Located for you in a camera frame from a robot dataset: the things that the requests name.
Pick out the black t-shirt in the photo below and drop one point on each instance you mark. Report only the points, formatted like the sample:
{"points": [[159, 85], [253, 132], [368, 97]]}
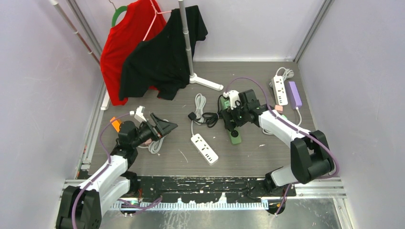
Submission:
{"points": [[161, 62]]}

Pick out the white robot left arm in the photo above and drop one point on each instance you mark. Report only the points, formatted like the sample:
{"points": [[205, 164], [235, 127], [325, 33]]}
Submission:
{"points": [[84, 205]]}

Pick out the light green plug adapter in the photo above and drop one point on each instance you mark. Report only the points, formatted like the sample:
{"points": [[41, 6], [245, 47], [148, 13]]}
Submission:
{"points": [[226, 104]]}

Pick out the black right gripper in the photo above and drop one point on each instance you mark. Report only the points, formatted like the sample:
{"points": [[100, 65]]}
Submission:
{"points": [[228, 115]]}

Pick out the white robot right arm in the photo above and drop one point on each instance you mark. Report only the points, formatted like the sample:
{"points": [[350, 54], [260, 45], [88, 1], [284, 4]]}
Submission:
{"points": [[310, 156]]}

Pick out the purple power strip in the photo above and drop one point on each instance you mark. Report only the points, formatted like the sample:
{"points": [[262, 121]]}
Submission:
{"points": [[294, 98]]}

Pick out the red t-shirt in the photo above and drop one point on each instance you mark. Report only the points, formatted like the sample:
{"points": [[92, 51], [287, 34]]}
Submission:
{"points": [[123, 38]]}

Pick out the orange power strip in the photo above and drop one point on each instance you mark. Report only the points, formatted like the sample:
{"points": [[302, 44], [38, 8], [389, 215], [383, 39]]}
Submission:
{"points": [[115, 122]]}

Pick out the green clothes hanger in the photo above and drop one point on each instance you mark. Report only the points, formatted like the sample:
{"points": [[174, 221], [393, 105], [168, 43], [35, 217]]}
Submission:
{"points": [[118, 11]]}

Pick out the white power strip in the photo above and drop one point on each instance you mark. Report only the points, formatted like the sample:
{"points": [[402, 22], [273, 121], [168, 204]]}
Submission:
{"points": [[279, 90], [204, 149]]}

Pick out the pink plug adapter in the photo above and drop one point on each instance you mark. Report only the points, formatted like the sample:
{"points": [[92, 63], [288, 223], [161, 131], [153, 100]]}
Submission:
{"points": [[279, 109]]}

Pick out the dark green power strip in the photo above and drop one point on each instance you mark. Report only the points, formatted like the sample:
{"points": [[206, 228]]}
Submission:
{"points": [[234, 136]]}

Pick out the pink clothes hanger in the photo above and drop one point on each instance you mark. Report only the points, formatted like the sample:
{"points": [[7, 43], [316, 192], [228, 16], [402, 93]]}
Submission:
{"points": [[156, 12]]}

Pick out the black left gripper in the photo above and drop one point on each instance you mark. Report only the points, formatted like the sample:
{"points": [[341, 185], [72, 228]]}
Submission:
{"points": [[165, 127]]}

